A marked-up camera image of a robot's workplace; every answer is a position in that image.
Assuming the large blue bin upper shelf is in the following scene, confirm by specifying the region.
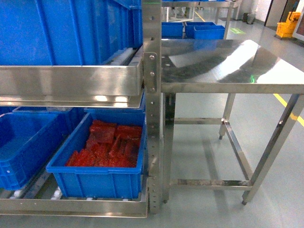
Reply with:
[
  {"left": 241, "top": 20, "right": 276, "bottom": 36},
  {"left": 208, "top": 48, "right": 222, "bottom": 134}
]
[{"left": 0, "top": 0, "right": 143, "bottom": 66}]

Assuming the yellow mop bucket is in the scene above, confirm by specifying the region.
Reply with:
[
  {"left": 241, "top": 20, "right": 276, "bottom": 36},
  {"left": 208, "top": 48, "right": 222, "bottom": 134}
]
[{"left": 275, "top": 11, "right": 301, "bottom": 38}]

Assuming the blue bin with red parts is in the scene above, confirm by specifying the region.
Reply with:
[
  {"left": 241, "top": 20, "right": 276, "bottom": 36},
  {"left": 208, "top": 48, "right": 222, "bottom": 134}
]
[{"left": 47, "top": 112, "right": 146, "bottom": 199}]

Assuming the blue plastic bin middle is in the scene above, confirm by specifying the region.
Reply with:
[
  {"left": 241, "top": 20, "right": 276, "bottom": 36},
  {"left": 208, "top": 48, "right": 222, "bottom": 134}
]
[{"left": 0, "top": 113, "right": 69, "bottom": 190}]

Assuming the red parts pile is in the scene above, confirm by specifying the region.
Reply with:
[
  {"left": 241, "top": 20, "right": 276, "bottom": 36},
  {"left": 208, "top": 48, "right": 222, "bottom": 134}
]
[{"left": 65, "top": 120, "right": 143, "bottom": 168}]

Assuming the stainless steel shelf rack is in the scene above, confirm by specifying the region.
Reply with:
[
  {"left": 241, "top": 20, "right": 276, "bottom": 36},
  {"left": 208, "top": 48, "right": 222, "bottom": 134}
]
[{"left": 0, "top": 0, "right": 163, "bottom": 218}]

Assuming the stainless steel side table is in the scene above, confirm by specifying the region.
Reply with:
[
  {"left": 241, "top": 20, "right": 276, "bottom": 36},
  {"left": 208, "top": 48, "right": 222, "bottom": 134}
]
[{"left": 161, "top": 39, "right": 304, "bottom": 204}]

